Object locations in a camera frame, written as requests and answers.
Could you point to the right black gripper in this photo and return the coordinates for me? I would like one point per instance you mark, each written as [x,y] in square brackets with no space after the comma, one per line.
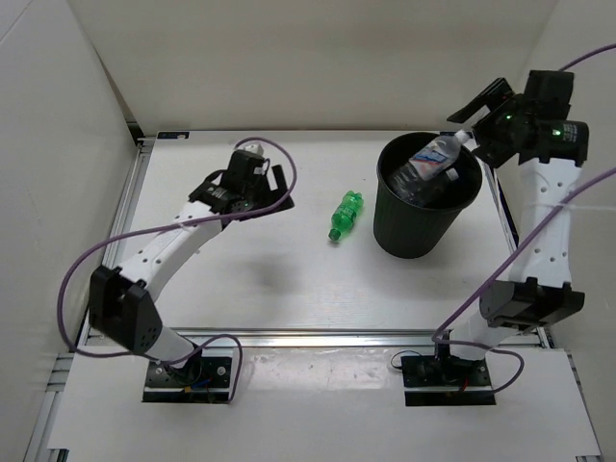
[491,151]

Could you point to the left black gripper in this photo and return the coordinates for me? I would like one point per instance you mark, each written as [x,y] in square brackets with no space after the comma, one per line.
[279,180]

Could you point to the green plastic bottle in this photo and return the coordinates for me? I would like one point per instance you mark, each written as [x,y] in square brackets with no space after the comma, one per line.
[343,219]

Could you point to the red label clear bottle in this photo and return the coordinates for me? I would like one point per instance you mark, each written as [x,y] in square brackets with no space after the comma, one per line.
[435,157]

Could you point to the clear plastic bottle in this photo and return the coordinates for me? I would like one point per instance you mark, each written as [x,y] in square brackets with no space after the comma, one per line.
[412,189]

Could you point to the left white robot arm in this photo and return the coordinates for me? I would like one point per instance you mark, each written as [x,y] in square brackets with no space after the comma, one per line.
[122,299]

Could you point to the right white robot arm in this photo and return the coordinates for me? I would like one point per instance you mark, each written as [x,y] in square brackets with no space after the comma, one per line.
[538,290]

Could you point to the black plastic bin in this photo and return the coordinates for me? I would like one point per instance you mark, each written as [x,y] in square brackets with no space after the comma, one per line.
[405,230]

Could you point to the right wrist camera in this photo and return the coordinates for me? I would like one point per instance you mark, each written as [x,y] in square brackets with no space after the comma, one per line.
[548,93]

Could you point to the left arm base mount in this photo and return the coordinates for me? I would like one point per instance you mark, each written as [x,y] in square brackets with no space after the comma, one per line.
[210,383]

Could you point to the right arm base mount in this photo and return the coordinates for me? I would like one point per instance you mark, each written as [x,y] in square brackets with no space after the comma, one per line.
[439,380]

